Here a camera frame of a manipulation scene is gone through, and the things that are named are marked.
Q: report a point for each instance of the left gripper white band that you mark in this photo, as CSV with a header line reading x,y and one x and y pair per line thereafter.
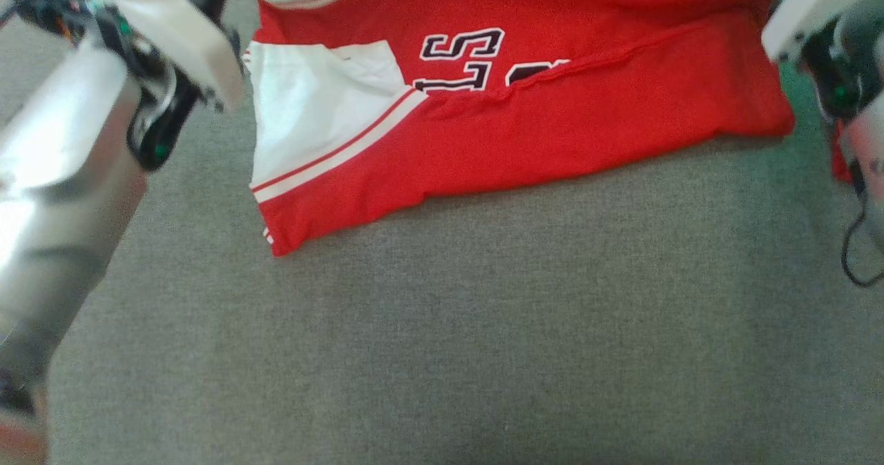
x,y
179,43

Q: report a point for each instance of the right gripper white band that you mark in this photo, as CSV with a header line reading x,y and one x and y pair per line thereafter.
x,y
815,9

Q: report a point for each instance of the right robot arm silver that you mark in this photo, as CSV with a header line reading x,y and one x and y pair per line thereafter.
x,y
846,78

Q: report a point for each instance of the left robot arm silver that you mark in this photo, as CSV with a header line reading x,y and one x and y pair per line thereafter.
x,y
62,175

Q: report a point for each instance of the grey sofa cushion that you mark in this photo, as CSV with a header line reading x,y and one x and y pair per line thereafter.
x,y
483,347

